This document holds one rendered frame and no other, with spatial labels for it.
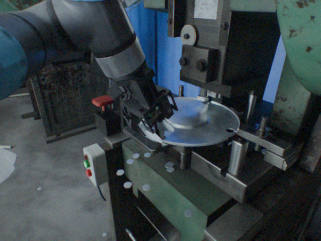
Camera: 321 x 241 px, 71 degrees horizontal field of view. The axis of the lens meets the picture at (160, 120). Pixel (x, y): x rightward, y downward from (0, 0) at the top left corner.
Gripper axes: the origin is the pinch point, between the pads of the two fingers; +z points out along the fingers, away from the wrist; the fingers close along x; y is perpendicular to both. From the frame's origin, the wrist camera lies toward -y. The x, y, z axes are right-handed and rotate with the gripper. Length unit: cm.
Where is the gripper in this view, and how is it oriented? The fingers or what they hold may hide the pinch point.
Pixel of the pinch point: (157, 135)
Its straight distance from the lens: 53.8
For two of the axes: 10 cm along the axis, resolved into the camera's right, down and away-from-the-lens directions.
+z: 3.2, 6.8, 6.6
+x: 6.9, -6.5, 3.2
